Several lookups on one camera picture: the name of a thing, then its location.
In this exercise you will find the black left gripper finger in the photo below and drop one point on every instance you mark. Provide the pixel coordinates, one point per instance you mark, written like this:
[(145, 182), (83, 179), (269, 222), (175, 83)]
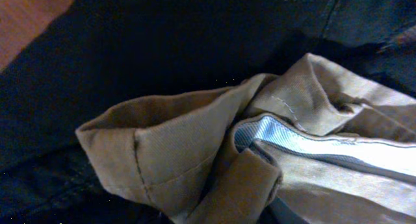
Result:
[(280, 213)]

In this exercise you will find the khaki green shorts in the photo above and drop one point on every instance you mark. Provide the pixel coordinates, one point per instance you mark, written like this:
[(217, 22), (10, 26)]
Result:
[(333, 146)]

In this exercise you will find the folded black shorts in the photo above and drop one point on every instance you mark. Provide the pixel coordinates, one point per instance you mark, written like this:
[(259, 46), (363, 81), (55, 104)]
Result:
[(99, 53)]

